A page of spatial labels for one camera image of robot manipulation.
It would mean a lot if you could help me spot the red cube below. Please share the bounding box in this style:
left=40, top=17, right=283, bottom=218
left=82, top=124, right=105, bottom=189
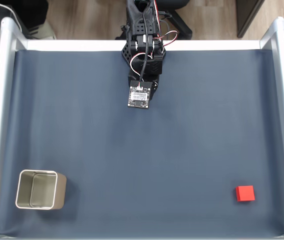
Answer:
left=235, top=185, right=255, bottom=203

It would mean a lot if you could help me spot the square metal tin container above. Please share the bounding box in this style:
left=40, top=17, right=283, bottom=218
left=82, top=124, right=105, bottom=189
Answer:
left=15, top=169, right=67, bottom=210

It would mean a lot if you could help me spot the black office chair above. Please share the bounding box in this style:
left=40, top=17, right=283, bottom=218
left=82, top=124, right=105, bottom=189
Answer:
left=154, top=0, right=193, bottom=41

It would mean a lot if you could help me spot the dark blue mat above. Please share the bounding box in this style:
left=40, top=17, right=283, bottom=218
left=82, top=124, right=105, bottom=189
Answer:
left=0, top=49, right=284, bottom=238

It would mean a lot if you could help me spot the dark cabinet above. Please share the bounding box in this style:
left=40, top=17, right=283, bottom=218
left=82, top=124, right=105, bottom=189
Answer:
left=236, top=0, right=266, bottom=39

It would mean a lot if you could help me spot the black box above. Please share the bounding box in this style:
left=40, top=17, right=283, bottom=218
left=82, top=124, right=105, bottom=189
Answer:
left=0, top=0, right=51, bottom=39

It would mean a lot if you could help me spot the white looped servo wire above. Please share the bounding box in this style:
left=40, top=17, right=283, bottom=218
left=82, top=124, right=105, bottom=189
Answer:
left=130, top=53, right=145, bottom=76

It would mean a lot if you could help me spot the black camera cable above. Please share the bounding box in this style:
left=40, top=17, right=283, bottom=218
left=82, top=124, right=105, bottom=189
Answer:
left=138, top=9, right=150, bottom=85

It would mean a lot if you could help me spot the bare camera circuit board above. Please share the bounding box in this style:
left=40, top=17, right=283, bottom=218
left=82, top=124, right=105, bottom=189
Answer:
left=127, top=79, right=153, bottom=109

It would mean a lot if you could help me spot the red white black servo wire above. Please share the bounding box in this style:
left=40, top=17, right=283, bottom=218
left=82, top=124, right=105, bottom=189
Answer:
left=158, top=30, right=179, bottom=47

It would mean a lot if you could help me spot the grey cable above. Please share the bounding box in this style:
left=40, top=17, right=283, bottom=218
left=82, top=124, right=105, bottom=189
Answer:
left=159, top=13, right=173, bottom=38

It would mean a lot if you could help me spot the silver metal cart frame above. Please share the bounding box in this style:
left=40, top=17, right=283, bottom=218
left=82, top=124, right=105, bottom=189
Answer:
left=0, top=16, right=284, bottom=240

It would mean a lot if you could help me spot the white cable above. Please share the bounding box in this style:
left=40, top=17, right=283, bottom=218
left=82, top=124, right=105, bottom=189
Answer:
left=0, top=0, right=23, bottom=33

